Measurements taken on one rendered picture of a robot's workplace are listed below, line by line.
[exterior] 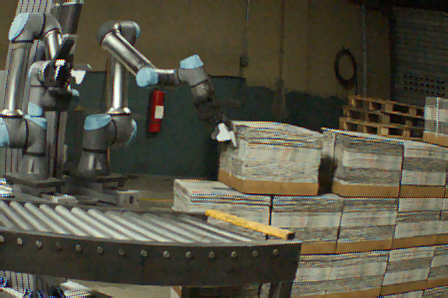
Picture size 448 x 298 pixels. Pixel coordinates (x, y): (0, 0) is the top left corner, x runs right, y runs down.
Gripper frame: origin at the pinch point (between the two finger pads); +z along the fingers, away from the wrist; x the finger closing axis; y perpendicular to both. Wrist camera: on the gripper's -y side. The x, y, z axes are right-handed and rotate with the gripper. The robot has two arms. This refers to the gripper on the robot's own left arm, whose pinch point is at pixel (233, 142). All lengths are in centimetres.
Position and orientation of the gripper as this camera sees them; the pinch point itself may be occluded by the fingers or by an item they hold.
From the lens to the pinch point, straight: 324.8
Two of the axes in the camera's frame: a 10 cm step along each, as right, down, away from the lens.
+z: 4.1, 9.0, 1.7
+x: 2.1, 0.9, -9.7
